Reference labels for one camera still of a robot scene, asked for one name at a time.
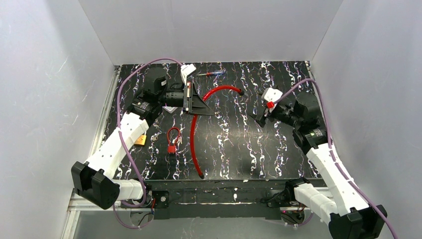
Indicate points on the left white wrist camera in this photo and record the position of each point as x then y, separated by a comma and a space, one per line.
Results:
186, 71

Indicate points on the white square box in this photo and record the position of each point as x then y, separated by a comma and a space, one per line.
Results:
170, 109

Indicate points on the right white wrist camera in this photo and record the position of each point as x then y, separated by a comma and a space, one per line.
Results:
270, 96

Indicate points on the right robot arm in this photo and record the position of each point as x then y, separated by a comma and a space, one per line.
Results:
346, 213

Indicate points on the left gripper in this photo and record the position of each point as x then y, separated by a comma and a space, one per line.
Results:
189, 97

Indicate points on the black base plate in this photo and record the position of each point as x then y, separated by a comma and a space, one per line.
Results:
223, 199

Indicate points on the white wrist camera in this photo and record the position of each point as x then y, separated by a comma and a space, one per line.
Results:
270, 96
186, 71

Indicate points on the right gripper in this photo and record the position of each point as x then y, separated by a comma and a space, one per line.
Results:
264, 113

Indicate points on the brass padlock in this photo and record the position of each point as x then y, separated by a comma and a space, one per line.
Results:
141, 141

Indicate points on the red cable tie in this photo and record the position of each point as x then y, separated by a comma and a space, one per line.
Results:
172, 142

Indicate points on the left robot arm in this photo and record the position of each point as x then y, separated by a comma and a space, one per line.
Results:
94, 178

